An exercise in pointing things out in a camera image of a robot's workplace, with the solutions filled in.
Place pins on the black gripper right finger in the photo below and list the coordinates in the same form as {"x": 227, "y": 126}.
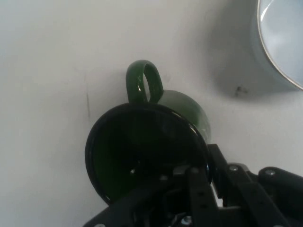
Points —
{"x": 248, "y": 196}

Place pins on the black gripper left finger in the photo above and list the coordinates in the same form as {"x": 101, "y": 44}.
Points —
{"x": 198, "y": 196}

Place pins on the green mug with white print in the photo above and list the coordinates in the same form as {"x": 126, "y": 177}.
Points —
{"x": 184, "y": 106}

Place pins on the white enamel mug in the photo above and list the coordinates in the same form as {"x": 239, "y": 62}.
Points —
{"x": 279, "y": 35}

